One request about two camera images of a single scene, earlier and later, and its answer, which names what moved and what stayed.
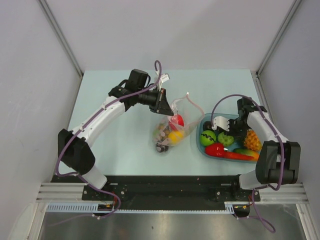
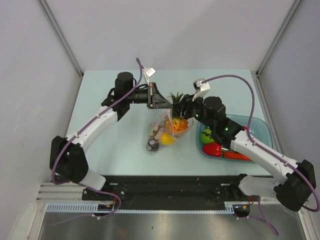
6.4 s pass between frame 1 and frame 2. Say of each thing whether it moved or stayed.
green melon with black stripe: stayed
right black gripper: moved
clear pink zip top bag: moved
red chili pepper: stayed
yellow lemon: moved
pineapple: moved
